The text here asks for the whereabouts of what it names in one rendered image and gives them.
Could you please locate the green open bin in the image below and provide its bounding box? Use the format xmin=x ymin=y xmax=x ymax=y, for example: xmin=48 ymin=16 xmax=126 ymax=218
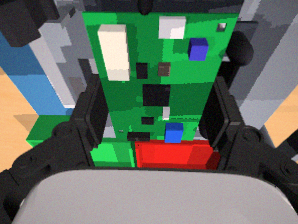
xmin=25 ymin=115 xmax=138 ymax=167

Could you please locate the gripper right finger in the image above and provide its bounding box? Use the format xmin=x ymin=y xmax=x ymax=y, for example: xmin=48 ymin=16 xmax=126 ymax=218
xmin=203 ymin=76 xmax=298 ymax=215

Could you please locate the red open bin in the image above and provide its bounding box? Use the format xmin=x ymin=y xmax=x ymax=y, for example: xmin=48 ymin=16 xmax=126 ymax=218
xmin=135 ymin=139 xmax=221 ymax=170

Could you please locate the green circuit board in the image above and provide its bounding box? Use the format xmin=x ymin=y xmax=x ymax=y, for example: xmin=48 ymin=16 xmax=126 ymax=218
xmin=82 ymin=11 xmax=239 ymax=143

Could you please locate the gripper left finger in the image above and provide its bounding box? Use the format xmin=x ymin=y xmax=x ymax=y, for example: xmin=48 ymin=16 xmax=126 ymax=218
xmin=0 ymin=74 xmax=109 ymax=224

